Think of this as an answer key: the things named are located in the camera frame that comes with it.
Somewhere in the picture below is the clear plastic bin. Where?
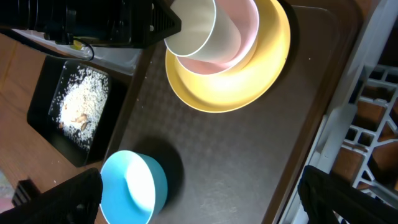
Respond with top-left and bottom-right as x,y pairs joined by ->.
13,29 -> 141,75

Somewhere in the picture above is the rice food waste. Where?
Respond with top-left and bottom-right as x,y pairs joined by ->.
49,65 -> 111,151

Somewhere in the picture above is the yellow plate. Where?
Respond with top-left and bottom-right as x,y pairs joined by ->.
165,0 -> 291,113

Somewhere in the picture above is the pink bowl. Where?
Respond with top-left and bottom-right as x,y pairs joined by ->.
174,0 -> 259,75

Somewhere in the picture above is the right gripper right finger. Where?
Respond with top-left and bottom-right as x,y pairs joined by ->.
298,166 -> 397,224

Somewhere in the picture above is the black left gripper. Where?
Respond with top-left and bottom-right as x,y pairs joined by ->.
1,0 -> 182,49

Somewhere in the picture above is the cream paper cup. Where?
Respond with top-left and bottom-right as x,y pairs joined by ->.
165,0 -> 241,63

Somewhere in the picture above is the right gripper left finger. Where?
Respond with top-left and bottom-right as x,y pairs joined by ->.
1,168 -> 103,224

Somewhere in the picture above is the light blue bowl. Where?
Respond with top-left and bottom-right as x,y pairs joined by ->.
100,151 -> 168,224

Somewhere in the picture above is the black plastic bin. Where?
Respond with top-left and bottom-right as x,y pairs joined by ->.
27,56 -> 131,167

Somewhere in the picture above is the brown plastic serving tray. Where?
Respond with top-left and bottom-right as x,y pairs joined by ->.
117,1 -> 363,223

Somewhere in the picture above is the grey dishwasher rack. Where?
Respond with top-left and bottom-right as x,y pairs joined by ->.
278,0 -> 398,224

